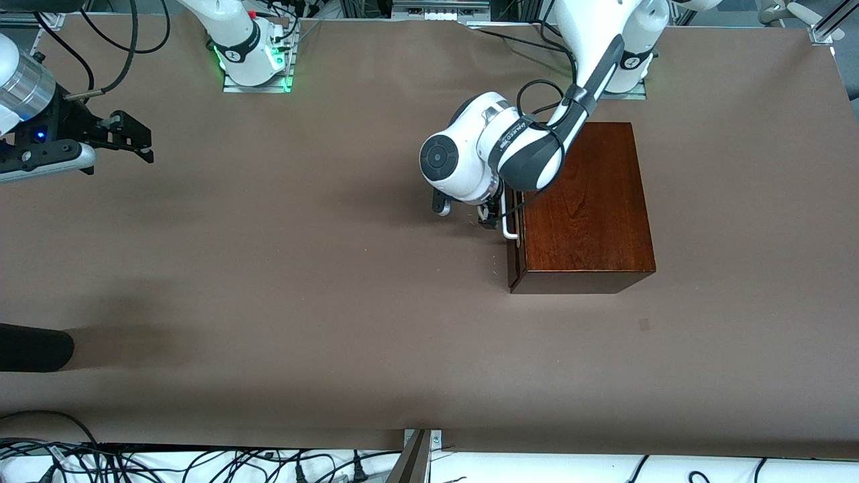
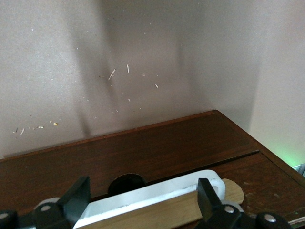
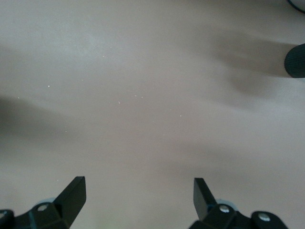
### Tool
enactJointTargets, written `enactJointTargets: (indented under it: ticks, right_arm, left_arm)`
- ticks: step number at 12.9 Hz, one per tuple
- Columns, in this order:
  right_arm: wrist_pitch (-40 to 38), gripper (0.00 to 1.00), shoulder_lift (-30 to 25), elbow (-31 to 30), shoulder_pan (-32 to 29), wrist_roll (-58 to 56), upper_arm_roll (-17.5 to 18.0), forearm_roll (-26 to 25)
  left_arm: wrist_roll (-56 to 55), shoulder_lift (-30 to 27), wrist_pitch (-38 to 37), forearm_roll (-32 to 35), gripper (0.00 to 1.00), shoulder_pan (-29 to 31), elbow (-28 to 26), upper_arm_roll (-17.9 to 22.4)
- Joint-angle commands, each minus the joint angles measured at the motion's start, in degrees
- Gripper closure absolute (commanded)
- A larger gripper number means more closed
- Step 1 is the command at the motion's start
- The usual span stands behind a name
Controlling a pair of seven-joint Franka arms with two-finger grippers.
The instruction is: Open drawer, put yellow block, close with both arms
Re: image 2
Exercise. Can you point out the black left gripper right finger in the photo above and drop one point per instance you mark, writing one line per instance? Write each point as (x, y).
(207, 202)

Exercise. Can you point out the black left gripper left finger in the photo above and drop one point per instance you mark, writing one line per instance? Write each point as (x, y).
(76, 200)

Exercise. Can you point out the dark wooden cabinet box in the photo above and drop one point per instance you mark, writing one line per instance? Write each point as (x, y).
(143, 148)

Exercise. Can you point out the wooden drawer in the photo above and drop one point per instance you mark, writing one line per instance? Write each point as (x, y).
(262, 190)

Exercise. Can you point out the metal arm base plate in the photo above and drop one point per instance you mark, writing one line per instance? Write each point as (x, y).
(299, 169)

